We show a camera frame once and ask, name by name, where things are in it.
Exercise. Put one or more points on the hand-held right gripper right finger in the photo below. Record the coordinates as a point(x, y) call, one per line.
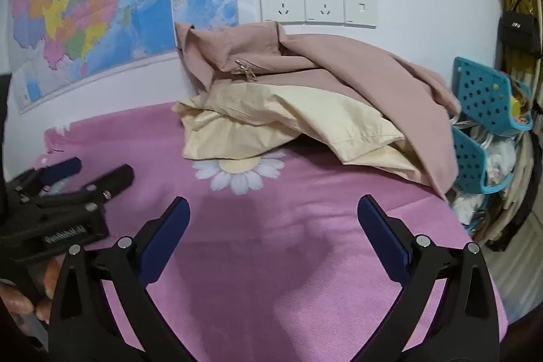
point(384, 237)

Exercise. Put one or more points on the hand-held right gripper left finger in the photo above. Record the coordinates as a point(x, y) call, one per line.
point(163, 243)

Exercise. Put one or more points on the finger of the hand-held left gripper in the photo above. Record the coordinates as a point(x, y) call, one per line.
point(114, 179)
point(63, 169)

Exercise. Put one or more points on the dusty pink jacket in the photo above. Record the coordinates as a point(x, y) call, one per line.
point(339, 61)

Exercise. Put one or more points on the person's left hand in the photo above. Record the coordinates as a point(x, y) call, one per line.
point(12, 302)

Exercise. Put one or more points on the pink floral bedsheet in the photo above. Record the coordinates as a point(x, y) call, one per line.
point(275, 239)

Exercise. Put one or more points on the blue perforated basket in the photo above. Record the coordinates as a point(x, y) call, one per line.
point(479, 90)
point(468, 162)

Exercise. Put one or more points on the white crumpled cloth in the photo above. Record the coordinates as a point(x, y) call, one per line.
point(499, 160)

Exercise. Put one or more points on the cream cloth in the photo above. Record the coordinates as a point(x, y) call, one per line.
point(275, 107)

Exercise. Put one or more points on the black handbag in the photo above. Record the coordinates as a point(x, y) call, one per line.
point(519, 31)

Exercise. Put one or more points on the white wall socket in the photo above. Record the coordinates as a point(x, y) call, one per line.
point(281, 3)
point(324, 4)

